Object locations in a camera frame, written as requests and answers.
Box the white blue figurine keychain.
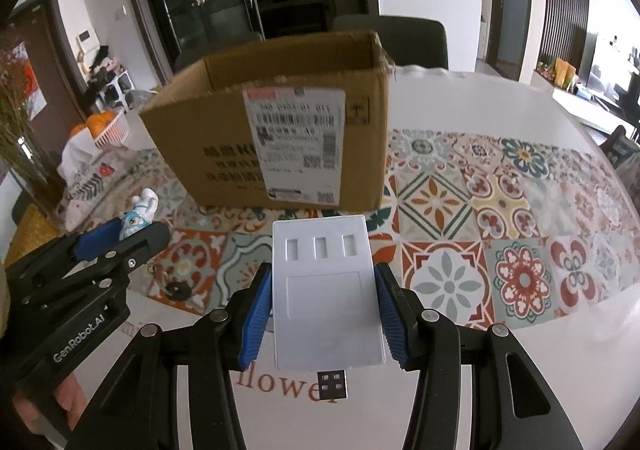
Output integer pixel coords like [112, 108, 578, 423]
[118, 188, 192, 302]

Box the white usb hub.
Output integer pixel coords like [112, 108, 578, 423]
[271, 215, 385, 401]

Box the patterned white bag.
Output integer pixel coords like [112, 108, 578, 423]
[58, 129, 139, 232]

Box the white basket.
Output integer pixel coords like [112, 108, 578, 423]
[93, 109, 130, 149]

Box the patterned colourful table mat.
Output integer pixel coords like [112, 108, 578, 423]
[76, 129, 639, 329]

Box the white shoe shelf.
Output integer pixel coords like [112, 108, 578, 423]
[88, 69, 134, 112]

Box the brown cardboard box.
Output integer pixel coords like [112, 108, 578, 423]
[141, 31, 390, 212]

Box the dark chair left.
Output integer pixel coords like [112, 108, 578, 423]
[174, 32, 264, 74]

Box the dark chair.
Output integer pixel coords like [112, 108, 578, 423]
[332, 14, 449, 70]
[174, 32, 264, 74]

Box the dark chair right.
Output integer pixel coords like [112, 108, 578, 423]
[332, 14, 449, 70]

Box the white tv console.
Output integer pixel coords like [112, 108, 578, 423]
[530, 72, 637, 139]

